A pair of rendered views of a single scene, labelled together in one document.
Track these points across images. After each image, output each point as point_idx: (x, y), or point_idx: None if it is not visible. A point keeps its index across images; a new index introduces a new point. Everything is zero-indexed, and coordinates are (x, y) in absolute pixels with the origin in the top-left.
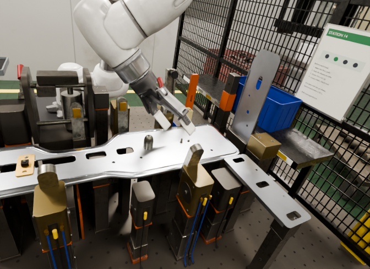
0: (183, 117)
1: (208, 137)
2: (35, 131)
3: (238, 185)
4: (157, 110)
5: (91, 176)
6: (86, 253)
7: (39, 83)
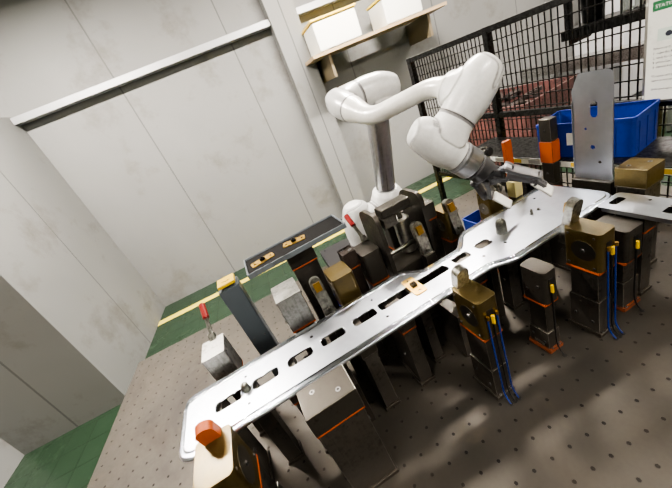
0: (541, 179)
1: (557, 196)
2: (393, 261)
3: (639, 223)
4: (493, 192)
5: (476, 273)
6: None
7: (384, 217)
